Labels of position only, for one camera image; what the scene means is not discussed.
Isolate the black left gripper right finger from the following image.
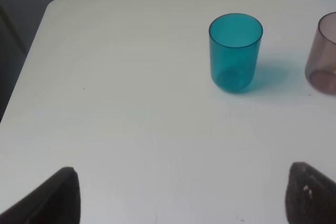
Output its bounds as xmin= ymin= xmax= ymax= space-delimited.
xmin=285 ymin=162 xmax=335 ymax=224

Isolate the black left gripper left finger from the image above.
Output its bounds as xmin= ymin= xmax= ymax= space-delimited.
xmin=1 ymin=167 xmax=81 ymax=224

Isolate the pink translucent plastic cup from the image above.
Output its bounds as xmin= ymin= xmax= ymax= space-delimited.
xmin=305 ymin=12 xmax=335 ymax=95

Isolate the teal translucent plastic cup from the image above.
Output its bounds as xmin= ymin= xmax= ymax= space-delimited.
xmin=208 ymin=13 xmax=264 ymax=93

